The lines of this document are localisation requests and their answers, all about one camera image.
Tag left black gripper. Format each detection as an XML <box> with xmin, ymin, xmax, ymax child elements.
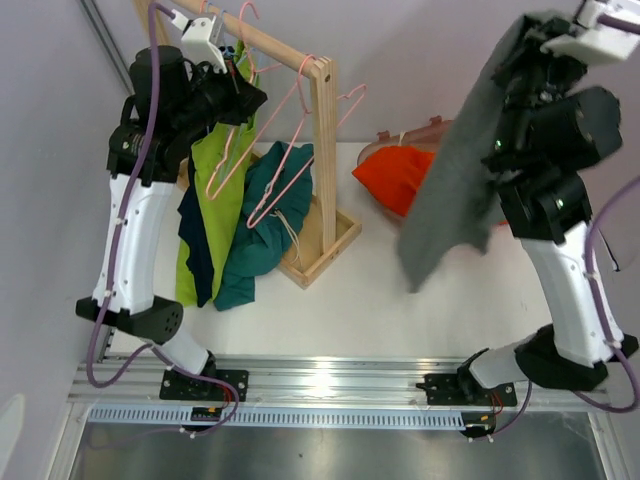
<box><xmin>172</xmin><ymin>55</ymin><xmax>267</xmax><ymax>137</ymax></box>

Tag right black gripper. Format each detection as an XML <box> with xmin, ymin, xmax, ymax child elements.
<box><xmin>482</xmin><ymin>16</ymin><xmax>584</xmax><ymax>162</ymax></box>

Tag pink wire hanger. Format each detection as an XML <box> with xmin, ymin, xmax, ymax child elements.
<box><xmin>205</xmin><ymin>1</ymin><xmax>282</xmax><ymax>201</ymax></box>
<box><xmin>336</xmin><ymin>84</ymin><xmax>368</xmax><ymax>129</ymax></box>
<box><xmin>245</xmin><ymin>54</ymin><xmax>319</xmax><ymax>229</ymax></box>

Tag lime green shorts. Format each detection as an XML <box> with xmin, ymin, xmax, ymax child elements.
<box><xmin>174</xmin><ymin>39</ymin><xmax>262</xmax><ymax>308</ymax></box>

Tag teal shorts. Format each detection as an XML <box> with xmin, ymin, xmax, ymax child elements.
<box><xmin>213</xmin><ymin>141</ymin><xmax>314</xmax><ymax>311</ymax></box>

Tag grey shorts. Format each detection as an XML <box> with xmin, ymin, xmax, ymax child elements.
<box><xmin>396</xmin><ymin>14</ymin><xmax>526</xmax><ymax>293</ymax></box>

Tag orange shorts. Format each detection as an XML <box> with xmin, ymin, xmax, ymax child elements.
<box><xmin>352</xmin><ymin>146</ymin><xmax>435</xmax><ymax>217</ymax></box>

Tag navy blue shorts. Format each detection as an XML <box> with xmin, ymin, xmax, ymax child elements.
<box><xmin>178</xmin><ymin>157</ymin><xmax>215</xmax><ymax>308</ymax></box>

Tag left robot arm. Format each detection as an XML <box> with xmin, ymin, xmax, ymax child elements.
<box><xmin>75</xmin><ymin>45</ymin><xmax>267</xmax><ymax>400</ymax></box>

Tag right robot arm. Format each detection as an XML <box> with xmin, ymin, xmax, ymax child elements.
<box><xmin>456</xmin><ymin>14</ymin><xmax>639</xmax><ymax>404</ymax></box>

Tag pink translucent plastic basin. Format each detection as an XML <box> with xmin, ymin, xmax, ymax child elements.
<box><xmin>352</xmin><ymin>116</ymin><xmax>509</xmax><ymax>230</ymax></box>

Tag wooden clothes rack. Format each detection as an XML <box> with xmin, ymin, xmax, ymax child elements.
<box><xmin>130</xmin><ymin>0</ymin><xmax>363</xmax><ymax>291</ymax></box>

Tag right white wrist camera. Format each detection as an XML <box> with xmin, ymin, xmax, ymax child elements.
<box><xmin>540</xmin><ymin>0</ymin><xmax>639</xmax><ymax>66</ymax></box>

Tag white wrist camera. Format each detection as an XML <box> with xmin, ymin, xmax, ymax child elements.
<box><xmin>171</xmin><ymin>9</ymin><xmax>227</xmax><ymax>74</ymax></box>
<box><xmin>540</xmin><ymin>0</ymin><xmax>639</xmax><ymax>66</ymax></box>

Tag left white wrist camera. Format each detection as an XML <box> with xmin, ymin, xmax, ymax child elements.
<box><xmin>171</xmin><ymin>9</ymin><xmax>227</xmax><ymax>74</ymax></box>

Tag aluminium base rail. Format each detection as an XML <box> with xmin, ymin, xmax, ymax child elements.
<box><xmin>67</xmin><ymin>353</ymin><xmax>614</xmax><ymax>414</ymax></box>

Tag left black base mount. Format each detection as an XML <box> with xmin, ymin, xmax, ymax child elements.
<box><xmin>159</xmin><ymin>369</ymin><xmax>249</xmax><ymax>402</ymax></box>

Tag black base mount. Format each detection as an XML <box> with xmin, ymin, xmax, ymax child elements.
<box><xmin>159</xmin><ymin>369</ymin><xmax>249</xmax><ymax>402</ymax></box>
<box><xmin>415</xmin><ymin>373</ymin><xmax>518</xmax><ymax>407</ymax></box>

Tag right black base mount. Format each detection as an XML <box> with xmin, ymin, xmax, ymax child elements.
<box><xmin>415</xmin><ymin>373</ymin><xmax>518</xmax><ymax>407</ymax></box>

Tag white slotted cable duct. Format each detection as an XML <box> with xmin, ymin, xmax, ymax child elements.
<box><xmin>88</xmin><ymin>404</ymin><xmax>465</xmax><ymax>431</ymax></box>

